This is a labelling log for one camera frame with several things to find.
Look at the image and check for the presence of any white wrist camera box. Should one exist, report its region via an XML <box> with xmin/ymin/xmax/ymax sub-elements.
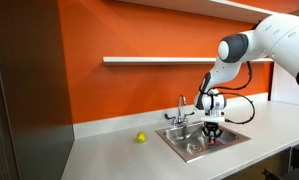
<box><xmin>200</xmin><ymin>116</ymin><xmax>225</xmax><ymax>123</ymax></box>

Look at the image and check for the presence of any yellow-green lemon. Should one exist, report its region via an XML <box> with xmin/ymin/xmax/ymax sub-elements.
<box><xmin>136</xmin><ymin>132</ymin><xmax>147</xmax><ymax>143</ymax></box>

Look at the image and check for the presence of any white board panel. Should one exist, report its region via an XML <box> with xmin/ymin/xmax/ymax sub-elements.
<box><xmin>270</xmin><ymin>63</ymin><xmax>299</xmax><ymax>105</ymax></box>

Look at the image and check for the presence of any dark brown cabinet panel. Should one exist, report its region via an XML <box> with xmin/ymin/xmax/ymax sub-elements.
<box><xmin>0</xmin><ymin>0</ymin><xmax>74</xmax><ymax>180</ymax></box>

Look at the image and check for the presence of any black chair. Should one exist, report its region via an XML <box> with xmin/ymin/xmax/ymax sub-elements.
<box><xmin>262</xmin><ymin>144</ymin><xmax>299</xmax><ymax>180</ymax></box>

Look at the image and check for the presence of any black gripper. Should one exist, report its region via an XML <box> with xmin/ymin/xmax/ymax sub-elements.
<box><xmin>202</xmin><ymin>122</ymin><xmax>223</xmax><ymax>145</ymax></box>

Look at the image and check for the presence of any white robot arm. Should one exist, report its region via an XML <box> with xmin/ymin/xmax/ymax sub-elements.
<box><xmin>194</xmin><ymin>13</ymin><xmax>299</xmax><ymax>114</ymax></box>

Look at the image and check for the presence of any stainless steel sink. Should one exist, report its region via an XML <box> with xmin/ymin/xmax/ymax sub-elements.
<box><xmin>156</xmin><ymin>121</ymin><xmax>249</xmax><ymax>163</ymax></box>

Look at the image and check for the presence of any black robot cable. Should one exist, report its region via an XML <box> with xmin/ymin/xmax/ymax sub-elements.
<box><xmin>199</xmin><ymin>61</ymin><xmax>256</xmax><ymax>126</ymax></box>

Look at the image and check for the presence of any lower white wall shelf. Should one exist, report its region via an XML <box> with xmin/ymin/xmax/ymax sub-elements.
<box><xmin>103</xmin><ymin>57</ymin><xmax>216</xmax><ymax>65</ymax></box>

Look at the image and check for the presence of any chrome faucet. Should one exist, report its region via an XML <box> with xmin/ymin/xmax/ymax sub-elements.
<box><xmin>164</xmin><ymin>95</ymin><xmax>195</xmax><ymax>126</ymax></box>

